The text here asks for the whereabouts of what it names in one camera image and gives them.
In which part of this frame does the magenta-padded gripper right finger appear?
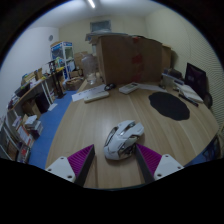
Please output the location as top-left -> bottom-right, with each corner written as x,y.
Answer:
134,143 -> 185,185

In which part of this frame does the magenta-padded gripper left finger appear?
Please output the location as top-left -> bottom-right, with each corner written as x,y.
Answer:
45,143 -> 96,188

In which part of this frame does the white gaming computer mouse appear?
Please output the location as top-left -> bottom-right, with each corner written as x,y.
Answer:
102,119 -> 145,161

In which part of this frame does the black scalloped mouse pad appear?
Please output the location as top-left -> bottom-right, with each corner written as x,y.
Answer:
148,91 -> 191,122

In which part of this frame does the low shelf unit with books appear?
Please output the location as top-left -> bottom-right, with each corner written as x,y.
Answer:
0,111 -> 44,164

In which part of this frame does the black marker pen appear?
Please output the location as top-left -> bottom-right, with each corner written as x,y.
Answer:
178,93 -> 200,108

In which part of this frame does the white paper sheet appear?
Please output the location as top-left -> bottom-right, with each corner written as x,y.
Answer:
71,83 -> 108,103
137,82 -> 168,93

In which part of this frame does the white book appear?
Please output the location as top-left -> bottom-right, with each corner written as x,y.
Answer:
174,82 -> 204,104

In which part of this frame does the white oblong plastic device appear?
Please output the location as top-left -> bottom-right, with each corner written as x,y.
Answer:
83,90 -> 110,104

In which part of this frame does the black office chair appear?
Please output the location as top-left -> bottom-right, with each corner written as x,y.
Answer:
203,91 -> 214,109

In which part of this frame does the open cardboard box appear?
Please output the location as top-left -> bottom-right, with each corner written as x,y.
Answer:
64,76 -> 84,92

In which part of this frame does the blue book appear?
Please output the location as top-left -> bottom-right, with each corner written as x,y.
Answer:
162,71 -> 185,86

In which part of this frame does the small black round object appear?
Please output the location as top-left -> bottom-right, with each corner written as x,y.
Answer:
103,82 -> 117,92

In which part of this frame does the clear plastic water jug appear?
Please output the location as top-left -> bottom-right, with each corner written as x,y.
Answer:
81,54 -> 99,85

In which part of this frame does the small brown cardboard box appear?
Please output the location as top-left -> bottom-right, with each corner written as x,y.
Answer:
161,44 -> 174,71

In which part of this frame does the blue white display cabinet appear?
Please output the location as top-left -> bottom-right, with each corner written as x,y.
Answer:
49,40 -> 76,73

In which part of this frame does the large brown cardboard box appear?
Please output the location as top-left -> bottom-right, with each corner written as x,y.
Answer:
94,33 -> 164,86

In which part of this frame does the wall air vent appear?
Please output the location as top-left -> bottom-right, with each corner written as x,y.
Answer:
89,19 -> 112,33

